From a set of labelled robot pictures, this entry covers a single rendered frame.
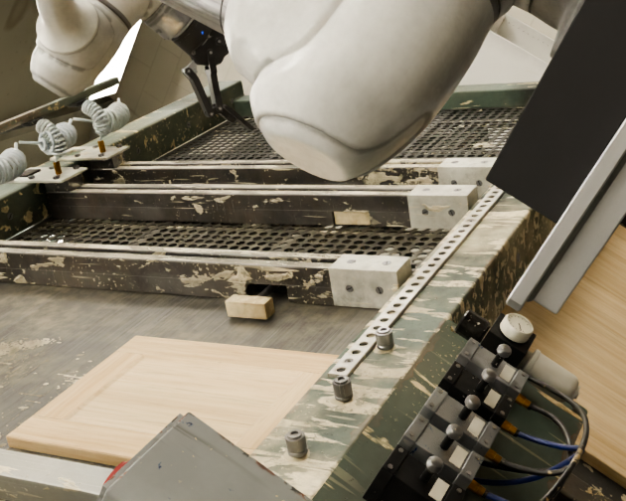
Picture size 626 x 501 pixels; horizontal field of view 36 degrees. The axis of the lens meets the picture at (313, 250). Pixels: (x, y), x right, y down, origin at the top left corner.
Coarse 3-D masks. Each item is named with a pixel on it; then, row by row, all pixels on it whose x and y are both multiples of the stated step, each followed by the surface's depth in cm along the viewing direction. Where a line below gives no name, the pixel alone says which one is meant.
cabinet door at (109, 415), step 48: (144, 336) 162; (96, 384) 148; (144, 384) 147; (192, 384) 144; (240, 384) 142; (288, 384) 140; (48, 432) 137; (96, 432) 135; (144, 432) 133; (240, 432) 129
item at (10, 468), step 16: (0, 464) 127; (16, 464) 126; (32, 464) 125; (48, 464) 125; (64, 464) 124; (80, 464) 124; (0, 480) 125; (16, 480) 123; (32, 480) 122; (48, 480) 121; (64, 480) 121; (80, 480) 120; (96, 480) 120; (0, 496) 126; (16, 496) 125; (32, 496) 123; (48, 496) 122; (64, 496) 120; (80, 496) 118; (96, 496) 117
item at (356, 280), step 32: (0, 256) 199; (32, 256) 195; (64, 256) 191; (96, 256) 187; (128, 256) 184; (160, 256) 181; (192, 256) 178; (224, 256) 177; (256, 256) 174; (288, 256) 171; (320, 256) 168; (352, 256) 166; (384, 256) 164; (96, 288) 190; (128, 288) 186; (160, 288) 182; (192, 288) 179; (224, 288) 175; (256, 288) 176; (288, 288) 169; (320, 288) 165; (352, 288) 162; (384, 288) 159
